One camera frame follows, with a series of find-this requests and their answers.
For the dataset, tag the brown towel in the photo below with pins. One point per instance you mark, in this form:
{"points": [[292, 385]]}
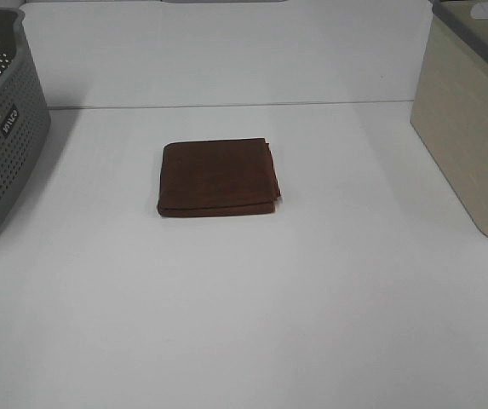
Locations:
{"points": [[217, 178]]}

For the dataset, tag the beige plastic storage bin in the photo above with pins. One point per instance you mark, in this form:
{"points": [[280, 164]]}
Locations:
{"points": [[450, 110]]}

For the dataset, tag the grey perforated plastic basket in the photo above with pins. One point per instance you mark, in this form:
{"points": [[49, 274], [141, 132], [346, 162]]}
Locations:
{"points": [[24, 116]]}

